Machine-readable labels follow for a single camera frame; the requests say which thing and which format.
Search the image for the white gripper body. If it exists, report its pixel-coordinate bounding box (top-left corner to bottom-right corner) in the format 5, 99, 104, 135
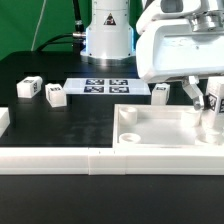
136, 19, 224, 83

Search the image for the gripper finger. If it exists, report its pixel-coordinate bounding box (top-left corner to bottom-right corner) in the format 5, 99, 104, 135
182, 76, 204, 110

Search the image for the white square tabletop panel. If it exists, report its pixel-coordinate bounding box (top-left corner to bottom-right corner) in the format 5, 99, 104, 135
113, 104, 224, 148

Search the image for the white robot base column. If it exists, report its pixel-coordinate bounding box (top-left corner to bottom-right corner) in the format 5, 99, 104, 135
80, 0, 135, 66

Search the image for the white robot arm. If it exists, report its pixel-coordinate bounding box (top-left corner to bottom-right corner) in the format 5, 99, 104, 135
136, 0, 224, 110

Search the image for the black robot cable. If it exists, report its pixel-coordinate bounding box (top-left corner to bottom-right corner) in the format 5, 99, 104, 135
34, 0, 88, 53

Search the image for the white obstacle fence wall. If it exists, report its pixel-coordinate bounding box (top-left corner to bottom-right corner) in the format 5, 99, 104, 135
0, 107, 224, 176

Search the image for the white marker base plate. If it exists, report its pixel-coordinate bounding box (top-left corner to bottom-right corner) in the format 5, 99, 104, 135
63, 78, 151, 96

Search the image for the white thin cable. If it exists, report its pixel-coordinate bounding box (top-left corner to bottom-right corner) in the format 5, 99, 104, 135
30, 0, 48, 52

